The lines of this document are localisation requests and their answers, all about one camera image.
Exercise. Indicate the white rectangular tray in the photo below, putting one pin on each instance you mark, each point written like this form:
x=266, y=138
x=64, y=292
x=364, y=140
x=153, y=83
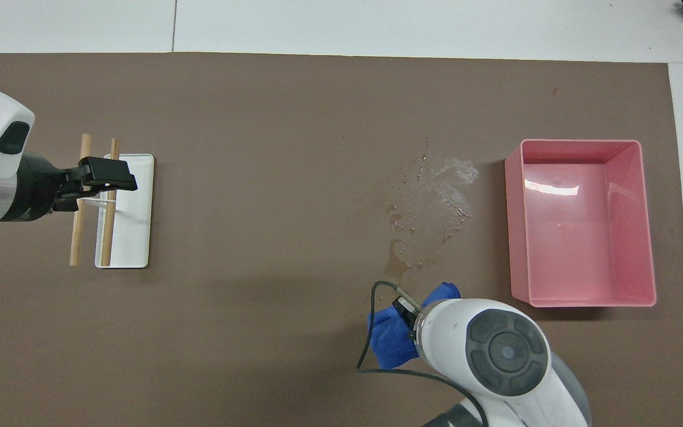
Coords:
x=134, y=225

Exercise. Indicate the spilled water puddle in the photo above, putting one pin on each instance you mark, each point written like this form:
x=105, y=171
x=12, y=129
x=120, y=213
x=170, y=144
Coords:
x=430, y=207

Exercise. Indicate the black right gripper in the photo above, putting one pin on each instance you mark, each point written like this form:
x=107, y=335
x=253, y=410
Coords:
x=405, y=311

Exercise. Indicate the blue towel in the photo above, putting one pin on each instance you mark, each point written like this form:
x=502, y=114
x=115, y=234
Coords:
x=392, y=347

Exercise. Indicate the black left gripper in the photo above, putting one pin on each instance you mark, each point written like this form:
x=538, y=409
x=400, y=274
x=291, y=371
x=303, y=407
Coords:
x=36, y=190

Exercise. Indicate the pink plastic bin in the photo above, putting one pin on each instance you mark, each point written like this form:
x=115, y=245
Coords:
x=555, y=267

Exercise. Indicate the wooden rack rod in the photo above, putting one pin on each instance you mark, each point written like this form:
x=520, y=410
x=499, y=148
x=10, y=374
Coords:
x=107, y=237
x=76, y=237

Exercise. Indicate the brown table mat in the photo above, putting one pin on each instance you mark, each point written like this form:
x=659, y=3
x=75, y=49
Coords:
x=258, y=356

